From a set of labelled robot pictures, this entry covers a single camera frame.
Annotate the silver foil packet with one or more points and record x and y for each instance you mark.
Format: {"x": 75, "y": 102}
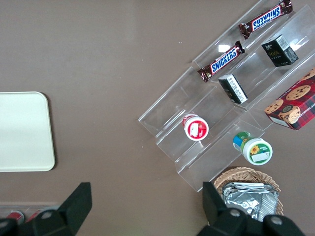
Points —
{"x": 246, "y": 201}
{"x": 246, "y": 185}

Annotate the clear acrylic stepped shelf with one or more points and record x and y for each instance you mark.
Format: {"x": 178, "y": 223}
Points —
{"x": 211, "y": 103}

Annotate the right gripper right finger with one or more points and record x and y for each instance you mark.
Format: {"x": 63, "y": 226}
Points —
{"x": 216, "y": 216}

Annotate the red tartan cookie box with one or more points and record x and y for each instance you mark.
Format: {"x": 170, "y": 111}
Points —
{"x": 295, "y": 103}

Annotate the light wicker basket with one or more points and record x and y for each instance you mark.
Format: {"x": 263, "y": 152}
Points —
{"x": 246, "y": 172}

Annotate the clear acrylic bottle rack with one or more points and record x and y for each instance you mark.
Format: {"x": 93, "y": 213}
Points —
{"x": 29, "y": 207}

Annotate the red-lidded white jar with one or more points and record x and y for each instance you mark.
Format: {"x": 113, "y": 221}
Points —
{"x": 195, "y": 128}

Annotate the Snickers chocolate bar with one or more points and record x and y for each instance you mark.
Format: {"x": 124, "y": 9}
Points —
{"x": 222, "y": 61}
{"x": 265, "y": 18}

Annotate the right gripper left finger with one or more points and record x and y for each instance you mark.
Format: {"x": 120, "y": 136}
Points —
{"x": 71, "y": 211}

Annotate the small black carton box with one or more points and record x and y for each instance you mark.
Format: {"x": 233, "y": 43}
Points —
{"x": 278, "y": 52}
{"x": 233, "y": 89}

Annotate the green-labelled white-lidded jar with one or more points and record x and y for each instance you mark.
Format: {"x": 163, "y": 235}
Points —
{"x": 257, "y": 151}

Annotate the cream plastic tray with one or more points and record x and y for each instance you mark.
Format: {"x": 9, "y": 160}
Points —
{"x": 24, "y": 130}

